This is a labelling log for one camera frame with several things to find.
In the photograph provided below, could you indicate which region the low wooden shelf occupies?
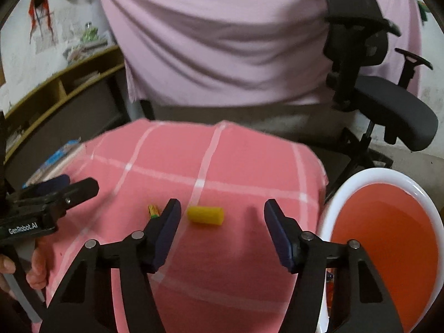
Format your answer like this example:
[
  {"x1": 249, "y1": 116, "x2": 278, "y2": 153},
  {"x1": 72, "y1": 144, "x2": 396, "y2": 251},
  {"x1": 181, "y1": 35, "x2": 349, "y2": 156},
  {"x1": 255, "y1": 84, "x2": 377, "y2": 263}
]
[{"x1": 0, "y1": 45, "x2": 130, "y2": 167}]

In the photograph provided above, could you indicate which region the pink checked tablecloth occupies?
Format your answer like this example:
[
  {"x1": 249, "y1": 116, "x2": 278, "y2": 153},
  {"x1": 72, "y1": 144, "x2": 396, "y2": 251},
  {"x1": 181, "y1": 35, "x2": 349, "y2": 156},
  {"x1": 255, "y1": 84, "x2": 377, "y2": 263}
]
[{"x1": 22, "y1": 120, "x2": 330, "y2": 333}]

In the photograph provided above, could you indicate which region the red basin with white rim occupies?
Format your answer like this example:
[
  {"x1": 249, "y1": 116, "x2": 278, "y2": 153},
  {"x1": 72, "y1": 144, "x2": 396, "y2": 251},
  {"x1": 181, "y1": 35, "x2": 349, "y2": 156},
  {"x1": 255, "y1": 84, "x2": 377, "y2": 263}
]
[{"x1": 317, "y1": 168, "x2": 444, "y2": 333}]

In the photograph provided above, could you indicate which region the blue striped packet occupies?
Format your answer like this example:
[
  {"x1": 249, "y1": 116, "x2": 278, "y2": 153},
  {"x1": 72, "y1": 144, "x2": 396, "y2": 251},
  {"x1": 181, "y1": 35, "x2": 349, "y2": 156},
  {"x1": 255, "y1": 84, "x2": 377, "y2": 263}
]
[{"x1": 24, "y1": 140, "x2": 85, "y2": 188}]

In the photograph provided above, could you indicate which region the pile of assorted packets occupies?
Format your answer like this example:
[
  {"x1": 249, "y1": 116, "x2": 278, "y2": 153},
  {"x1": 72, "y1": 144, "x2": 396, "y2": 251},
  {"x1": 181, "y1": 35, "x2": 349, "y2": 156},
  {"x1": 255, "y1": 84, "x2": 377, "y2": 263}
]
[{"x1": 62, "y1": 22, "x2": 108, "y2": 59}]

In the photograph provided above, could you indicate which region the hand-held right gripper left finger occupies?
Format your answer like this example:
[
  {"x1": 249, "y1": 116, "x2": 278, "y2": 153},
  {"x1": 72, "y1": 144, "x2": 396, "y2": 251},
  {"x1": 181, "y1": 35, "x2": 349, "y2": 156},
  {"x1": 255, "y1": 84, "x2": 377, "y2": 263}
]
[{"x1": 39, "y1": 198, "x2": 182, "y2": 333}]

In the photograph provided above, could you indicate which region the yellow foam cylinder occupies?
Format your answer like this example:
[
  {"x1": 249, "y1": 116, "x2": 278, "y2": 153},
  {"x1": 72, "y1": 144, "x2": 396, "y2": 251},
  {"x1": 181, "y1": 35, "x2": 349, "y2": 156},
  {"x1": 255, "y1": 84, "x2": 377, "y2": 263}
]
[{"x1": 187, "y1": 206, "x2": 224, "y2": 226}]

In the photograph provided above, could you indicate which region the black office chair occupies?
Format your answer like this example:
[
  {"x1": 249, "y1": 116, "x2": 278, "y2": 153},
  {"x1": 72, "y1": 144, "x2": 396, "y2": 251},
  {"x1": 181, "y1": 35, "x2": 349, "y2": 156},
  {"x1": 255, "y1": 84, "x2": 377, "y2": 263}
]
[{"x1": 317, "y1": 0, "x2": 439, "y2": 195}]

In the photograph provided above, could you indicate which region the red black wall decoration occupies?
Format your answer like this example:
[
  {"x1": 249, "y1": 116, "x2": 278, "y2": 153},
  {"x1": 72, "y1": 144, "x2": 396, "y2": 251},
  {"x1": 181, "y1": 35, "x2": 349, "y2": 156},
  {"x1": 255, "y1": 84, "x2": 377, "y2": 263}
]
[{"x1": 28, "y1": 0, "x2": 58, "y2": 46}]

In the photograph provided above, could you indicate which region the green wall ornament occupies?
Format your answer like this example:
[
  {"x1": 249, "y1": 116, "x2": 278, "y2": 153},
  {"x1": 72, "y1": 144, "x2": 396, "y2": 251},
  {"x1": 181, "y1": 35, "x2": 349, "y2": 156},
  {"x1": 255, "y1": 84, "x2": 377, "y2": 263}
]
[{"x1": 418, "y1": 2, "x2": 431, "y2": 25}]

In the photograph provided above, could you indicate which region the pink hanging cloth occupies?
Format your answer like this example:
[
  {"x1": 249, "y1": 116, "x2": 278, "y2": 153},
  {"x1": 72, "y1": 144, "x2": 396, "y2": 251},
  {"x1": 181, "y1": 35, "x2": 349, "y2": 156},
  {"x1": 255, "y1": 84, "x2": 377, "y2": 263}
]
[{"x1": 95, "y1": 0, "x2": 422, "y2": 106}]

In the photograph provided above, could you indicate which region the person's left hand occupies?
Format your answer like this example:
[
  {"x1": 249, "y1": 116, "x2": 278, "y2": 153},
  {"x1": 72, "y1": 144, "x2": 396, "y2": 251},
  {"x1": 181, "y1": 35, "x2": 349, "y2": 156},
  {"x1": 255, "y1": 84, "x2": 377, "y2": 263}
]
[{"x1": 0, "y1": 246, "x2": 47, "y2": 299}]

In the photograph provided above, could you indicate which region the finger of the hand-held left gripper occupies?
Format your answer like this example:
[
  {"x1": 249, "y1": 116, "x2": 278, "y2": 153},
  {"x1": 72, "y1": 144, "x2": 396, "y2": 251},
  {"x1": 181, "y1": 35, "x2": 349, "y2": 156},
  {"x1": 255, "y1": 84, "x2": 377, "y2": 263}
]
[
  {"x1": 38, "y1": 177, "x2": 100, "y2": 220},
  {"x1": 22, "y1": 175, "x2": 72, "y2": 198}
]

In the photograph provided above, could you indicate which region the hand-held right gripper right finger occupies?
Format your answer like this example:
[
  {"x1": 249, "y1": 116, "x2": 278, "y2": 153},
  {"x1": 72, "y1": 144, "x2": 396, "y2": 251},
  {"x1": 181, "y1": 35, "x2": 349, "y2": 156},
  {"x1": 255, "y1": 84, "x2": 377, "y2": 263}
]
[{"x1": 264, "y1": 199, "x2": 405, "y2": 333}]

